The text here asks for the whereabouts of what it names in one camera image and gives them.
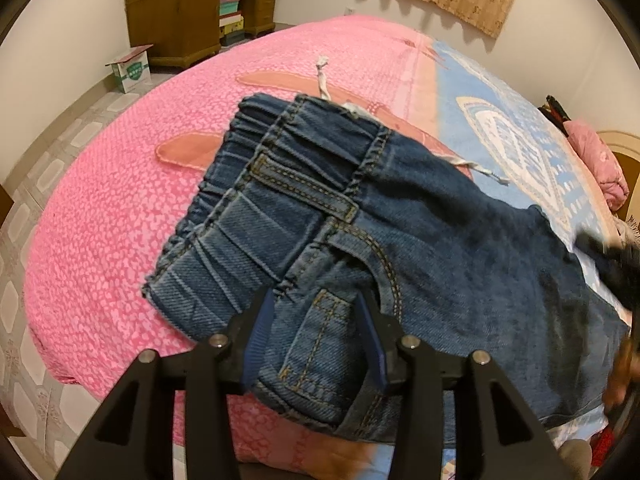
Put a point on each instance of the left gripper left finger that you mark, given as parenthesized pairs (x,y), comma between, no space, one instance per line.
(130,436)

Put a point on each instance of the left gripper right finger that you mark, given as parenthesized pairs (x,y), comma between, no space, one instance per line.
(496,434)

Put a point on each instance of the blue denim jeans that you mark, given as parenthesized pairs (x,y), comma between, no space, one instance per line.
(319,199)

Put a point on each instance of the right hand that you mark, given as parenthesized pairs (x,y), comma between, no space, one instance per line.
(625,371)

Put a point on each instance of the heart patterned pillow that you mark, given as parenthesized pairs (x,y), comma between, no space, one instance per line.
(628,231)

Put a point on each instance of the pink folded blanket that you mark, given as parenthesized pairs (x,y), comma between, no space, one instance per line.
(600,161)

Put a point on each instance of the cream wooden headboard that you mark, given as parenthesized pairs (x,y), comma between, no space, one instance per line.
(626,149)

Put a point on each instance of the bed with patterned sheet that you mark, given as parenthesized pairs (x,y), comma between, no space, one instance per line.
(105,225)

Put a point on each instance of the dark clothes behind blanket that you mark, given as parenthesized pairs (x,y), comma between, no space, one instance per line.
(555,113)

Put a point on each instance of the green white cardboard box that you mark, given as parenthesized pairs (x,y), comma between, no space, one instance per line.
(131,68)

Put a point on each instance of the stacked books in desk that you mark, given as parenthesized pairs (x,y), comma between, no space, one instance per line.
(231,22)

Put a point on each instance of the brown wooden desk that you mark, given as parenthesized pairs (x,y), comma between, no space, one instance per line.
(184,32)

